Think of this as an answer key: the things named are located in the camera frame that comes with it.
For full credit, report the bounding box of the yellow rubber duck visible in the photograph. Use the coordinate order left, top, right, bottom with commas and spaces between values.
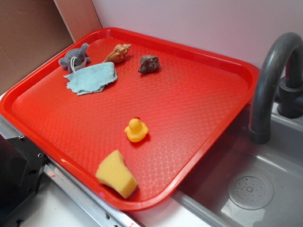
124, 117, 149, 142

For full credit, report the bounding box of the red plastic tray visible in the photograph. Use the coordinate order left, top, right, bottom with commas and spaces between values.
0, 28, 258, 211

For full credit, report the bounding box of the brown rock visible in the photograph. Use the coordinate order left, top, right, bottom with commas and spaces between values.
138, 55, 160, 75

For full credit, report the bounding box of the tan conch seashell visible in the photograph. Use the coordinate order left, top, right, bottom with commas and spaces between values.
104, 44, 132, 64

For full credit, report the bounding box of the light blue cloth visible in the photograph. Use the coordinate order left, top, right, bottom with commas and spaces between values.
64, 62, 118, 96

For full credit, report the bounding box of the yellow sponge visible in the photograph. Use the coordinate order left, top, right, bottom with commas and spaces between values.
95, 150, 138, 199

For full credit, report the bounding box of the gray plush elephant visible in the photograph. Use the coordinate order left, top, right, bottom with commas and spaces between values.
59, 43, 91, 73

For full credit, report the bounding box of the gray plastic sink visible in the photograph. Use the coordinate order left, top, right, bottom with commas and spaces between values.
170, 101, 303, 227

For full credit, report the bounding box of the round sink drain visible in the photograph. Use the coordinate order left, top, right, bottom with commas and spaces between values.
227, 171, 274, 210

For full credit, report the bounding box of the gray curved faucet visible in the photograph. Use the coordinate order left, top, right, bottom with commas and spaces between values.
249, 32, 303, 144

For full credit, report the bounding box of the brown cardboard panel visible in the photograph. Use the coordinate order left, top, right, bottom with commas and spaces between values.
0, 0, 102, 94

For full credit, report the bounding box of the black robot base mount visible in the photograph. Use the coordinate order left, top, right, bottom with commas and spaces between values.
0, 137, 45, 208

